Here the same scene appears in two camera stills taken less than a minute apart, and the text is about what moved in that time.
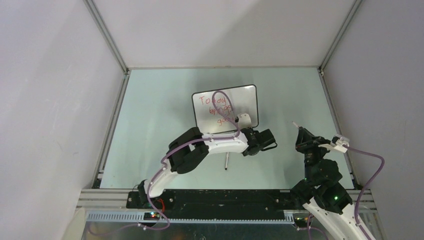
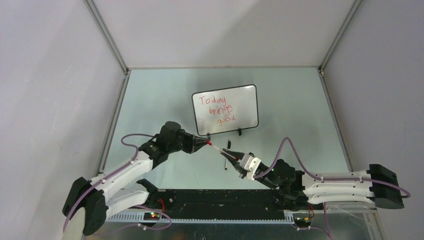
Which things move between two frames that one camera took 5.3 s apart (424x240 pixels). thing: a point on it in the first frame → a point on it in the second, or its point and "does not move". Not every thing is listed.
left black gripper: x=251 y=129 → x=191 y=139
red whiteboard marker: x=296 y=125 → x=226 y=152
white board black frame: x=215 y=111 does not move
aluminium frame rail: x=107 y=36 does not move
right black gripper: x=304 y=138 → x=237 y=165
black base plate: x=219 y=204 does not move
